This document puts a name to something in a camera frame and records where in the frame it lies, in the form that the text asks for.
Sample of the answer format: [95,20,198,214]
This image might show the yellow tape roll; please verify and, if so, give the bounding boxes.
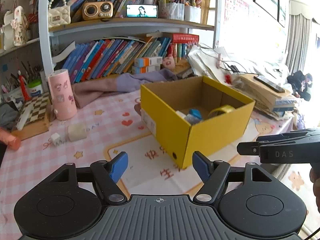
[208,105,235,119]

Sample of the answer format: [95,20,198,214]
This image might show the beige foam block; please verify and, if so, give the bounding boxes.
[67,124,87,142]

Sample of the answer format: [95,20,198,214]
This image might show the white charger plug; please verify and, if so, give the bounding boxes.
[176,111,186,119]

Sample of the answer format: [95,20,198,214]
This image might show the blue object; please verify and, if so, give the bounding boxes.
[189,108,202,120]

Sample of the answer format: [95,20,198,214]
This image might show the stack of old books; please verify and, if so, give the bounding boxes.
[232,74,297,120]

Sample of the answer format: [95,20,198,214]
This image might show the pink checked tablecloth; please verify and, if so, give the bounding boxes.
[0,89,296,240]

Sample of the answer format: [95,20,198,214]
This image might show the white small plug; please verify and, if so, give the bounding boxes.
[50,133,65,146]

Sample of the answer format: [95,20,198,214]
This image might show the wooden chess board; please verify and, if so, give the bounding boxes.
[11,92,51,140]

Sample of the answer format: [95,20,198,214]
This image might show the pink purple cloth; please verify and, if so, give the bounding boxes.
[72,69,177,108]

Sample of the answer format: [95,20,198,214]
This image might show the pink cylinder container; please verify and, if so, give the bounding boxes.
[48,69,77,121]

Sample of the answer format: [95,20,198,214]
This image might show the white tote bag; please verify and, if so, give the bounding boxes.
[188,45,232,86]

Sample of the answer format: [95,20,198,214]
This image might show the orange pink bottle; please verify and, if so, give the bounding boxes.
[0,128,21,151]

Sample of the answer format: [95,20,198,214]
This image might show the red figurine pen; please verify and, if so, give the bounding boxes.
[17,70,31,102]

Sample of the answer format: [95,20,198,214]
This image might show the grey clothing pile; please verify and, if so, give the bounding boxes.
[0,103,18,131]

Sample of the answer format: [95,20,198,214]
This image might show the orange white box lower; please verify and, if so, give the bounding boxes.
[132,64,161,74]

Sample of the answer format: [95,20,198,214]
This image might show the orange white box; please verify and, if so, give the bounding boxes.
[135,56,163,68]
[132,64,161,74]

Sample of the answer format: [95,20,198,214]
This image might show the orange white box upper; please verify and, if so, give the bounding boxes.
[135,56,163,68]

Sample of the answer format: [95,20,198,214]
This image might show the pink pig plush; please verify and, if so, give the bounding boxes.
[162,54,176,70]

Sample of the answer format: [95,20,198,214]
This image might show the red thick dictionary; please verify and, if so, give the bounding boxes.
[168,33,199,44]

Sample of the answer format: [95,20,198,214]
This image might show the gold retro radio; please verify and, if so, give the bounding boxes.
[82,1,113,21]

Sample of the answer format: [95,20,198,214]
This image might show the white quilted handbag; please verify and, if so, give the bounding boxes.
[48,0,71,28]

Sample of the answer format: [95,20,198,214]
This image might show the smartphone showing video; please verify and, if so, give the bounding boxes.
[126,4,158,18]

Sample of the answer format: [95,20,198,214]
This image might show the white rabbit figurine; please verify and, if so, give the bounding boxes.
[2,5,28,51]

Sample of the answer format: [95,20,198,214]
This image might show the white shelf post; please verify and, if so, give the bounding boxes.
[38,0,54,77]

